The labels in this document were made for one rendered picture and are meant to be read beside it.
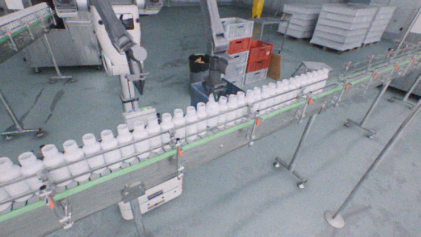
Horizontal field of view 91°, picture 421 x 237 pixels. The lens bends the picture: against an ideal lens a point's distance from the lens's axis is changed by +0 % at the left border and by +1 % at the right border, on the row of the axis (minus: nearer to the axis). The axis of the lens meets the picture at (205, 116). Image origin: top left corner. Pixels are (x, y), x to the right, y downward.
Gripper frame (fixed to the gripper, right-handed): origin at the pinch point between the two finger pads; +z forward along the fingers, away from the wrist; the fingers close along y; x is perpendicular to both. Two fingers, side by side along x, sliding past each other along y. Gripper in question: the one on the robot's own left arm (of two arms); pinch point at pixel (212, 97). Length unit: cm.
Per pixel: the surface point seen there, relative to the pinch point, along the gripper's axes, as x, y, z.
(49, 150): 66, 1, 4
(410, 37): -445, 46, 21
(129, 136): 40.3, -2.0, 6.1
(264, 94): -33.9, -2.2, 5.6
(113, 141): 46.3, -2.6, 5.8
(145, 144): 35.2, -3.8, 11.0
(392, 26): -997, 241, 71
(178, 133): 19.5, -2.7, 12.2
